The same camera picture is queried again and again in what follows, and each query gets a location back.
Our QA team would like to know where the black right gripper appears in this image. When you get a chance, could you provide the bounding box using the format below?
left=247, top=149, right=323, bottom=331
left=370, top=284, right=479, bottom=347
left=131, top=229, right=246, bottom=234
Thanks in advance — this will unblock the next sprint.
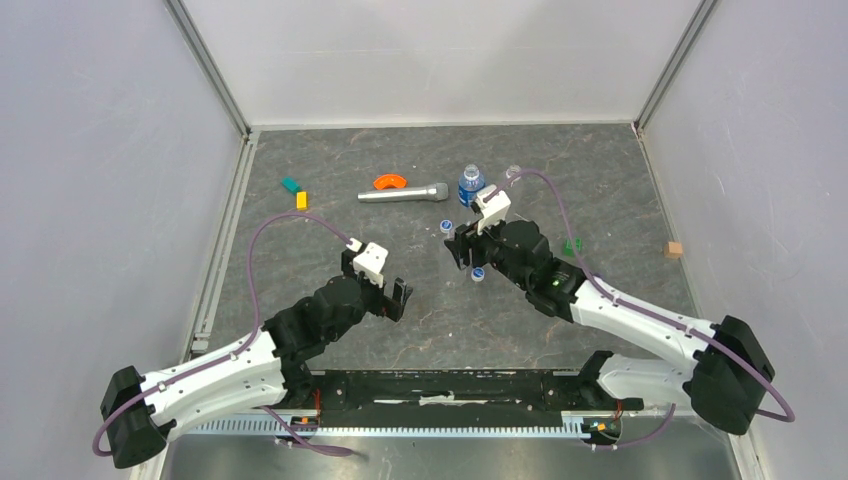
left=444, top=211, right=531, bottom=292

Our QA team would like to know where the blue-white cap of bottle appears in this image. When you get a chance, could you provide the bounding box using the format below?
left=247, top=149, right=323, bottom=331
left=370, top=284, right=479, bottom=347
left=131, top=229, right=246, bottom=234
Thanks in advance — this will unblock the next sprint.
left=470, top=267, right=486, bottom=283

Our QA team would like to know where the blue labelled Pocari bottle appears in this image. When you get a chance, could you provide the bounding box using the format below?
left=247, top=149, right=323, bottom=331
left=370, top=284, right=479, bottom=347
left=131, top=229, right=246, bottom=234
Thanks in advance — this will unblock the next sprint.
left=458, top=164, right=486, bottom=208

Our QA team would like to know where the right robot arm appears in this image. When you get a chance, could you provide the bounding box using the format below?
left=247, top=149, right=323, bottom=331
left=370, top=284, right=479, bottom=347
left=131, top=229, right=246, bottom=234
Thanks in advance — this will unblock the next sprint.
left=444, top=221, right=775, bottom=435

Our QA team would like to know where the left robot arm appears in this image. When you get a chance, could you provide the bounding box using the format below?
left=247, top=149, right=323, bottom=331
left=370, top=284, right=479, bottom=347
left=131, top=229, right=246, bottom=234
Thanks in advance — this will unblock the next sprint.
left=93, top=243, right=413, bottom=469

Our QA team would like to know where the silver microphone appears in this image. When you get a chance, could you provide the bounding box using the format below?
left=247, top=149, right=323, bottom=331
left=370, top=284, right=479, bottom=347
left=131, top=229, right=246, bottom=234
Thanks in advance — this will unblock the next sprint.
left=357, top=183, right=449, bottom=203

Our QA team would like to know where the orange curved pipe piece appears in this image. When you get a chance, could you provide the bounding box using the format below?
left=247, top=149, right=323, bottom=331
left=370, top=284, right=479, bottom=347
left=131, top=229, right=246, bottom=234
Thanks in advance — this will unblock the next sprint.
left=373, top=174, right=408, bottom=190

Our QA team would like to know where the green toy brick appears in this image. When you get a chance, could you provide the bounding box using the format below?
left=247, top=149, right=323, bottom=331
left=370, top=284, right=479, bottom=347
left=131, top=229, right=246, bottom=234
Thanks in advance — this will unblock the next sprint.
left=563, top=237, right=582, bottom=258

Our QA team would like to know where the yellow rectangular block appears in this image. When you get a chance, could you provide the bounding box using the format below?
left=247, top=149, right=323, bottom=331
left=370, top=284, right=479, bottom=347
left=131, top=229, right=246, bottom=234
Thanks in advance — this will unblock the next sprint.
left=296, top=191, right=309, bottom=211

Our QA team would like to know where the teal rectangular block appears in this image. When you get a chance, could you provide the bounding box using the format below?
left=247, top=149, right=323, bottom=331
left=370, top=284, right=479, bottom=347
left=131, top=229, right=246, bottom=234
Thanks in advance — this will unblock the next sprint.
left=281, top=177, right=302, bottom=195

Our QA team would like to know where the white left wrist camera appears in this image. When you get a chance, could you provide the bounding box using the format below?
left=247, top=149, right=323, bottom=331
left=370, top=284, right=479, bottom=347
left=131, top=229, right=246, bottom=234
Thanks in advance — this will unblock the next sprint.
left=346, top=238, right=389, bottom=288

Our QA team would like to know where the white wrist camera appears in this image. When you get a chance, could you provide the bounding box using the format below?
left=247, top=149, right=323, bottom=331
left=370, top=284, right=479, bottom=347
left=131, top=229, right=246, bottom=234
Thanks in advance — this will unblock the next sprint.
left=346, top=238, right=389, bottom=288
left=471, top=185, right=511, bottom=235

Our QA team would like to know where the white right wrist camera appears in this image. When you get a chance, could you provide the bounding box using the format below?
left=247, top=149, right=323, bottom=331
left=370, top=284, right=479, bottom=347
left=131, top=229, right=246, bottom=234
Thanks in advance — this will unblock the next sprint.
left=471, top=185, right=511, bottom=235

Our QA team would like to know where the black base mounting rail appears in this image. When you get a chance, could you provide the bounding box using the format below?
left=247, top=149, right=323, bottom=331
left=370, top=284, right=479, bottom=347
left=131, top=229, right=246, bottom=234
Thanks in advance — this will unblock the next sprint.
left=273, top=369, right=644, bottom=429

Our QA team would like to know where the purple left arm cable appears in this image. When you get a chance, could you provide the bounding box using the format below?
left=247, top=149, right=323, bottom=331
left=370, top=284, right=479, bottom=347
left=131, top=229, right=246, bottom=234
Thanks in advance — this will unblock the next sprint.
left=91, top=211, right=359, bottom=458

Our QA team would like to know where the slotted grey cable duct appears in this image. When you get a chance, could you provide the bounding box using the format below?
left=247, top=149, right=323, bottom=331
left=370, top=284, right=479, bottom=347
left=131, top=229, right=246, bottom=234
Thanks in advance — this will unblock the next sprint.
left=173, top=413, right=584, bottom=439

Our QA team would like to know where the brown cube near right wall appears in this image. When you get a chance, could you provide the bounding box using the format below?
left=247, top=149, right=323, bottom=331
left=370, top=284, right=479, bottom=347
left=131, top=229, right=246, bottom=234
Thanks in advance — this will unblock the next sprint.
left=663, top=241, right=684, bottom=259

